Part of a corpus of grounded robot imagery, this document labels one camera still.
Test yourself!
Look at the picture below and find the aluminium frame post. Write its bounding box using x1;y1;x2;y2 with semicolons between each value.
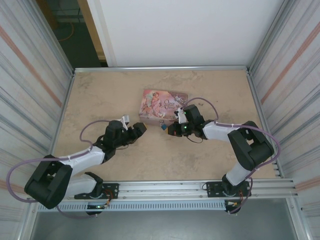
249;0;294;70

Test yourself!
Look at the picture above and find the grey slotted cable duct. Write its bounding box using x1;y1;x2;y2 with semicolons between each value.
56;199;227;212

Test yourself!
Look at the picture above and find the wooden door frame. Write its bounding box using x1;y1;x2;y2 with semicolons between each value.
76;0;117;68

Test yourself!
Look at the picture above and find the aluminium table edge rail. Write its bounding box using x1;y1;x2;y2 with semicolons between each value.
245;71;285;179
48;71;77;157
72;65;251;74

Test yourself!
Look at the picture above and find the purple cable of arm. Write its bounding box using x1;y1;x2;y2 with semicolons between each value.
183;96;282;216
6;119;112;220

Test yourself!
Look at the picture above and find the pink storybook tin box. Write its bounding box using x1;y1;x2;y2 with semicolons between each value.
138;88;189;127

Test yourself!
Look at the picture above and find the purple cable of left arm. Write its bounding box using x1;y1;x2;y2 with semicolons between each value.
6;119;112;220

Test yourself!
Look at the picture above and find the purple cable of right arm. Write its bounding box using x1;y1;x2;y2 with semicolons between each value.
183;96;282;216

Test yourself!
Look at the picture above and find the long aluminium base rail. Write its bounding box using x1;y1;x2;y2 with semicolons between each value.
74;177;300;201

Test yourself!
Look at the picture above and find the orange cable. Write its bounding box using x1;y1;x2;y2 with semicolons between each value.
58;21;76;42

